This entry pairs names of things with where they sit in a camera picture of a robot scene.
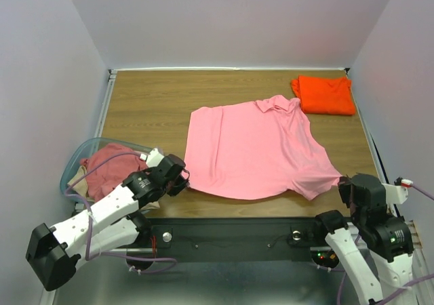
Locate light pink t shirt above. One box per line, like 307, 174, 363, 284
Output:
184, 95, 341, 201

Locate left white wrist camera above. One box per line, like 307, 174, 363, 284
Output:
139, 148, 165, 167

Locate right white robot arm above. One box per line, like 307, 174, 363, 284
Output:
312, 174, 417, 304

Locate dusty rose shirt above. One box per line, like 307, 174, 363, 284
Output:
80, 143, 147, 201

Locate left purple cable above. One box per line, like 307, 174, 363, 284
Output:
64, 151, 179, 275

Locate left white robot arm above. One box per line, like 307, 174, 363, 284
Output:
26, 149, 189, 291

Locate folded orange t shirt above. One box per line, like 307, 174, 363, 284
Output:
290, 75, 356, 116

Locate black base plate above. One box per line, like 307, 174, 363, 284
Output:
111, 217, 353, 264

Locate clear plastic bin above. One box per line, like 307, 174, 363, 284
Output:
60, 138, 151, 192

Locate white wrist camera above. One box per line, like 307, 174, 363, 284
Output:
382, 177, 413, 205
139, 148, 165, 167

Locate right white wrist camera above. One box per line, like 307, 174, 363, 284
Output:
382, 177, 413, 205

